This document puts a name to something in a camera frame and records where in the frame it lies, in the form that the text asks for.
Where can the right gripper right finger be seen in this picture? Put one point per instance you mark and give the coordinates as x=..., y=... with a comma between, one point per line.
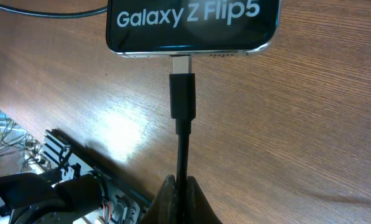
x=198, y=209

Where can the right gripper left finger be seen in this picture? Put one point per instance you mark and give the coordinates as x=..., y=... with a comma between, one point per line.
x=163, y=208

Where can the black smartphone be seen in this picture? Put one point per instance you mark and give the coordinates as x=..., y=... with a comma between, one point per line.
x=160, y=28

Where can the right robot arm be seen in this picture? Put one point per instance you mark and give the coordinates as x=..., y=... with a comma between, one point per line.
x=31, y=198

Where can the aluminium rail frame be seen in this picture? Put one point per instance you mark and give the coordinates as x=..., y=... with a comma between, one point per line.
x=91, y=182

